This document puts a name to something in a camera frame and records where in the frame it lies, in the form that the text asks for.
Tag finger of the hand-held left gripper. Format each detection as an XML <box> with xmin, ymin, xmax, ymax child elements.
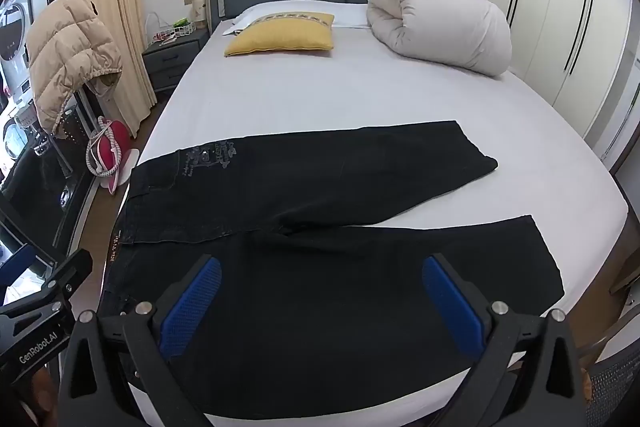
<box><xmin>0</xmin><ymin>207</ymin><xmax>51</xmax><ymax>303</ymax></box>
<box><xmin>42</xmin><ymin>250</ymin><xmax>94</xmax><ymax>308</ymax></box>

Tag black pants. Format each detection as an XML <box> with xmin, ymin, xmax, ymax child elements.
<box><xmin>97</xmin><ymin>120</ymin><xmax>566</xmax><ymax>420</ymax></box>

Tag white appliance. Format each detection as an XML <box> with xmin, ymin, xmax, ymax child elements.
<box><xmin>0</xmin><ymin>0</ymin><xmax>40</xmax><ymax>108</ymax></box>

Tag white wire basket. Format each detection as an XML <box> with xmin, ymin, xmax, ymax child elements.
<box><xmin>145</xmin><ymin>12</ymin><xmax>197</xmax><ymax>46</ymax></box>

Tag red bag with white cord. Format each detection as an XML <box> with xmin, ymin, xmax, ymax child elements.
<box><xmin>86</xmin><ymin>117</ymin><xmax>141</xmax><ymax>194</ymax></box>

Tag white wardrobe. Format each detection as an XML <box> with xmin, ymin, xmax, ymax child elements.
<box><xmin>487</xmin><ymin>0</ymin><xmax>640</xmax><ymax>160</ymax></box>

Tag grey mesh chair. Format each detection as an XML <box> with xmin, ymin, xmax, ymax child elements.
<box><xmin>584</xmin><ymin>347</ymin><xmax>640</xmax><ymax>427</ymax></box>

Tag beige puffer jacket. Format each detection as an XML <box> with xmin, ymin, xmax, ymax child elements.
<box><xmin>26</xmin><ymin>0</ymin><xmax>124</xmax><ymax>138</ymax></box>

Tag bed with white sheet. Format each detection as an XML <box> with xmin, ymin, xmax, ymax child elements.
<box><xmin>100</xmin><ymin>0</ymin><xmax>630</xmax><ymax>427</ymax></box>

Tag white pillow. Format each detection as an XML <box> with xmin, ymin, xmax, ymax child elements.
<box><xmin>220</xmin><ymin>2</ymin><xmax>372</xmax><ymax>38</ymax></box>

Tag dark grey nightstand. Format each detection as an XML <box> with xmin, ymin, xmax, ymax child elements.
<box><xmin>141</xmin><ymin>27</ymin><xmax>211</xmax><ymax>94</ymax></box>

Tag light wooden board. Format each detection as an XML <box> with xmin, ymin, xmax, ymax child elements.
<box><xmin>183</xmin><ymin>0</ymin><xmax>209</xmax><ymax>31</ymax></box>

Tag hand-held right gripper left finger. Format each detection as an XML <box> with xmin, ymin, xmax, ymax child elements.
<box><xmin>59</xmin><ymin>254</ymin><xmax>223</xmax><ymax>427</ymax></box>

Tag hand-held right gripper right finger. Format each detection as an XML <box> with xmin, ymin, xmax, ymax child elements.
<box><xmin>421</xmin><ymin>253</ymin><xmax>587</xmax><ymax>427</ymax></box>

